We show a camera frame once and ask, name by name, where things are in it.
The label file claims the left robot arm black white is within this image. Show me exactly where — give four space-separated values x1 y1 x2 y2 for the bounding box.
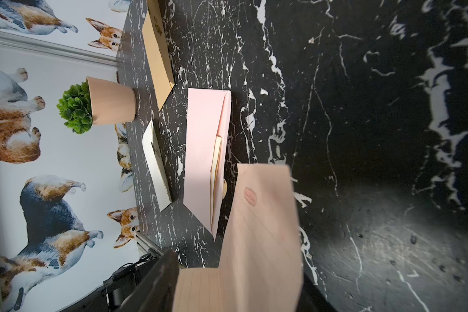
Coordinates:
61 250 161 312

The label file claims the white cream envelope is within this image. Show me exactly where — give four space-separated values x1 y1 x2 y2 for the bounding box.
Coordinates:
142 121 172 212

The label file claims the green plant in terracotta pot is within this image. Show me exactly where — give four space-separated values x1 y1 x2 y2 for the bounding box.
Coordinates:
57 77 137 135

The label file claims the pink envelope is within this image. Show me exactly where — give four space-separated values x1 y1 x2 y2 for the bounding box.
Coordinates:
183 88 231 237

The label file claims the cream letter paper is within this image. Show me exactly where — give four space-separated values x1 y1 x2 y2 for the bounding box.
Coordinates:
172 164 304 311

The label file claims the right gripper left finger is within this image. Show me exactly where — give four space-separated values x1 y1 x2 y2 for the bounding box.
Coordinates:
117 250 179 312

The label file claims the brown kraft envelope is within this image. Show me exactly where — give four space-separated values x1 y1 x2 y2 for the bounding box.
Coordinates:
142 0 175 111

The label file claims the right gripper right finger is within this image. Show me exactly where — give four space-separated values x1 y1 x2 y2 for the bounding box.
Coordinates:
296 275 337 312

